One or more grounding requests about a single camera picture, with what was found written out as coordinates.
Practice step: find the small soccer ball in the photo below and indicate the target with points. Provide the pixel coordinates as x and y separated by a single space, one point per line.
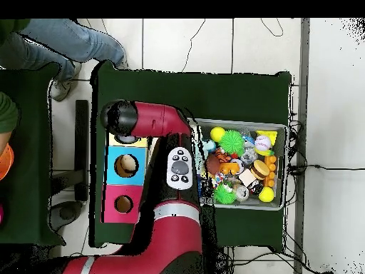
239 165

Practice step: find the brown toy football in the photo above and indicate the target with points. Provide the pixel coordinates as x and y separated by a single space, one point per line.
212 164

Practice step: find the person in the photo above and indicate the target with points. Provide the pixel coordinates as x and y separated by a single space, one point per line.
71 40

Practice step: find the wooden box with three holes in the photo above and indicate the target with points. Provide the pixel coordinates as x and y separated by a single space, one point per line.
111 177

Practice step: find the plain wooden cube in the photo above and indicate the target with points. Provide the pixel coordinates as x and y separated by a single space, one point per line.
246 177

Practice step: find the yellow ball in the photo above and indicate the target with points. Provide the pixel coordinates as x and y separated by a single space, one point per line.
217 134
266 194

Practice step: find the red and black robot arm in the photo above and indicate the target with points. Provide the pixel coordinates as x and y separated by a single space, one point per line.
176 237

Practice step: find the person's forearm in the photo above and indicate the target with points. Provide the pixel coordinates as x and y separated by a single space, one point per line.
3 141

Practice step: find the silver mesh bin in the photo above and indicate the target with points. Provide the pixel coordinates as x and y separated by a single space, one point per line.
251 206

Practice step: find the green spiky rubber ball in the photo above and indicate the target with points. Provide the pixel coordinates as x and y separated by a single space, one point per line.
231 142

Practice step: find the pink round object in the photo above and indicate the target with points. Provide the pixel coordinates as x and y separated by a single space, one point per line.
0 214

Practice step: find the dark green table cloth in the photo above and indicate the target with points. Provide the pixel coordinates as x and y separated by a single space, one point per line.
194 94

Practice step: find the white baseball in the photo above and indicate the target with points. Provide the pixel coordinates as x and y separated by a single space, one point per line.
262 142

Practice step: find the green cloth side table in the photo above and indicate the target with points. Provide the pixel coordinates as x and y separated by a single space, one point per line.
28 199

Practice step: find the round wooden burger toy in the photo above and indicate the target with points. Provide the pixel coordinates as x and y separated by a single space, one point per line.
260 169

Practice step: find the orange round object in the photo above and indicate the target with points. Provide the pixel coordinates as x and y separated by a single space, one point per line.
5 162

